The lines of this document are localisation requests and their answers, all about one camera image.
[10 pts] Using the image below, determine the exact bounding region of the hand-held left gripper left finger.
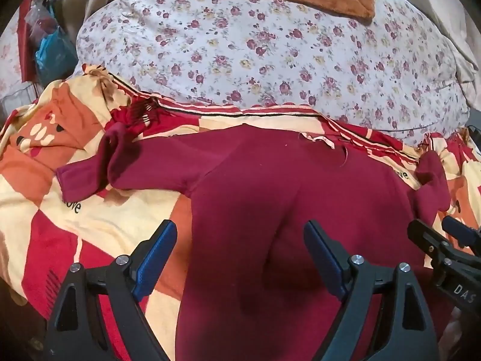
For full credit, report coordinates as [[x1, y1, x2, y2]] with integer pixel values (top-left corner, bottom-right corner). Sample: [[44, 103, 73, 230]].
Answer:
[[45, 219, 178, 361]]

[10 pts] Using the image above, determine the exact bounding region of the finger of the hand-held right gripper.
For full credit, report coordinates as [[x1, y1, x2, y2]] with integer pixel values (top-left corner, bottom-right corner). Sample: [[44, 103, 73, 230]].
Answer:
[[441, 215, 481, 257], [408, 219, 452, 268]]

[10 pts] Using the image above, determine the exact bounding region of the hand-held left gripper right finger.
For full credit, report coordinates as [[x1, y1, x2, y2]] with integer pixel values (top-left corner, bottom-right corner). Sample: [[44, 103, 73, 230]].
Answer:
[[304, 220, 440, 361]]

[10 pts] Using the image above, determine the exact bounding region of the maroon knit garment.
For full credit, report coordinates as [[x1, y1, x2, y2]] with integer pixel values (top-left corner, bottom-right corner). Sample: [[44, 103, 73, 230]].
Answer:
[[56, 122, 452, 361]]

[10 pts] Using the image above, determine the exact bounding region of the red orange cream printed blanket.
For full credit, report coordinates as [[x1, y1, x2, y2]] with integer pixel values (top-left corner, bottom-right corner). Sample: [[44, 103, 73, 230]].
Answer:
[[0, 64, 481, 361]]

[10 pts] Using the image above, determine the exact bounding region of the white floral quilt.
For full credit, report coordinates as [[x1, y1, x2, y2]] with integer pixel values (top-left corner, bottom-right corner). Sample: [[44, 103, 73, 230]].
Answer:
[[73, 0, 472, 147]]

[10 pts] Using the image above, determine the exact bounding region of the beige cloth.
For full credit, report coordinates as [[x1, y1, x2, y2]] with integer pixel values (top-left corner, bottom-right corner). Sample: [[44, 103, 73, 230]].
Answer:
[[376, 0, 481, 106]]

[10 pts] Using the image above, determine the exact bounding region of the blue plastic bag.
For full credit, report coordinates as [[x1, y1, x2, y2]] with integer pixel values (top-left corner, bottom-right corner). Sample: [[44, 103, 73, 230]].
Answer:
[[35, 26, 78, 78]]

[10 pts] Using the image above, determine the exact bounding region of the pale floral cloth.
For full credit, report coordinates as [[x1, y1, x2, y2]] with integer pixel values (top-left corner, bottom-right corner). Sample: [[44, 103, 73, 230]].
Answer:
[[0, 19, 27, 94]]

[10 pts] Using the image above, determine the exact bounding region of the clear pink plastic bag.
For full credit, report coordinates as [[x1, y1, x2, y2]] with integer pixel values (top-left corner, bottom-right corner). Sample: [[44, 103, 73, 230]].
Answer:
[[28, 0, 59, 44]]

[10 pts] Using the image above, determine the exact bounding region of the red metal frame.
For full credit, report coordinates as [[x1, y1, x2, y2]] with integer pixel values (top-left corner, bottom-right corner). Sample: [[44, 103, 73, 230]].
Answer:
[[18, 0, 40, 83]]

